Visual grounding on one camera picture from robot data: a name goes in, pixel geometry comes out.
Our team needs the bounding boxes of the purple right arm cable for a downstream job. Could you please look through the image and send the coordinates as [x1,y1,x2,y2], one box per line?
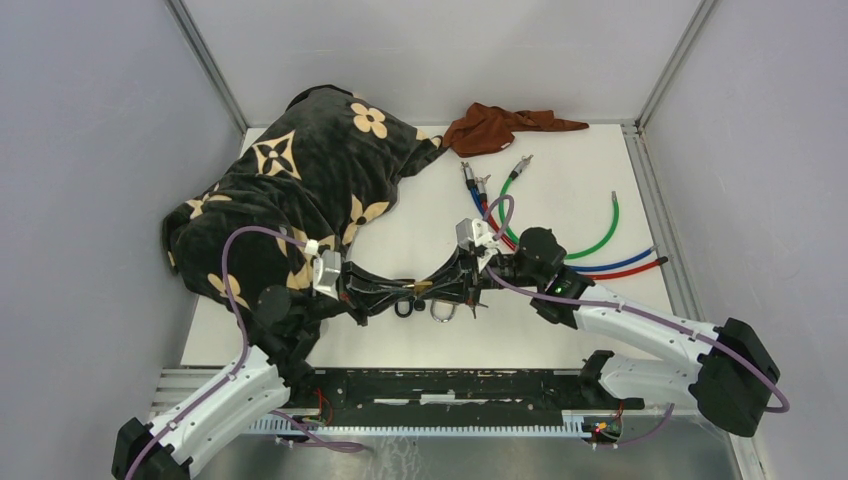
[482,193,791,448]

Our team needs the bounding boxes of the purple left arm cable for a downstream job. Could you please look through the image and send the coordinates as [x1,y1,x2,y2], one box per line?
[124,226,319,480]

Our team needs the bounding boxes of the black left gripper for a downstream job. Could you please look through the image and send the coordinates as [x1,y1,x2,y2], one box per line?
[295,257,416,327]

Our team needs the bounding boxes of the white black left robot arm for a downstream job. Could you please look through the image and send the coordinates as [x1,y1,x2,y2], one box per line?
[111,252,429,479]

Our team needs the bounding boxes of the green cable lock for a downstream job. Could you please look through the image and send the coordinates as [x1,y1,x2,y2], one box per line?
[500,155,620,260]

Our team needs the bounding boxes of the small brass padlock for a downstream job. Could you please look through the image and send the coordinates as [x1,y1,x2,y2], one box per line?
[406,281,433,295]

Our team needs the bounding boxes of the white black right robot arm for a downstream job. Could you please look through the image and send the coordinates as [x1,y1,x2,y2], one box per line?
[413,220,790,437]

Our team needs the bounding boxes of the brown crumpled cloth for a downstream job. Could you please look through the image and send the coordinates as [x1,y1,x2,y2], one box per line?
[442,103,590,158]

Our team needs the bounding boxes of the blue cable lock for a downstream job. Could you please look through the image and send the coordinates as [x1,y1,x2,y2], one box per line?
[460,155,668,280]

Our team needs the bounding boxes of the silver keys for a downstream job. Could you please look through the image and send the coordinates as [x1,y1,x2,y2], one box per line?
[465,300,487,319]

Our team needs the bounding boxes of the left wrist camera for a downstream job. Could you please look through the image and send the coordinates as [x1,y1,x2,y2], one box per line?
[312,250,343,300]

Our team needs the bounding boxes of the white slotted cable duct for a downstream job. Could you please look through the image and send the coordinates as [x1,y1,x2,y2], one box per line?
[245,414,592,440]

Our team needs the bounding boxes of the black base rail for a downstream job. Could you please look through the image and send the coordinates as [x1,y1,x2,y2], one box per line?
[286,368,645,427]

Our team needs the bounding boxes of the black padlock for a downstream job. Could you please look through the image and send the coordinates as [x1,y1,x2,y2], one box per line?
[393,299,426,319]

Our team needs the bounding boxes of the red cable lock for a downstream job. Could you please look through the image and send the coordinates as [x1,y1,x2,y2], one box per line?
[468,178,668,280]

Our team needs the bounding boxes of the black floral patterned blanket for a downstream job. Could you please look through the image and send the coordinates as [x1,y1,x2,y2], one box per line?
[161,84,446,362]

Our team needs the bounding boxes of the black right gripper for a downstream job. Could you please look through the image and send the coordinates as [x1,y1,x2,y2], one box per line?
[416,246,542,308]

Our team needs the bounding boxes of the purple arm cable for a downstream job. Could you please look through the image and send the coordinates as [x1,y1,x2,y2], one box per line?
[482,193,791,448]
[124,226,319,480]

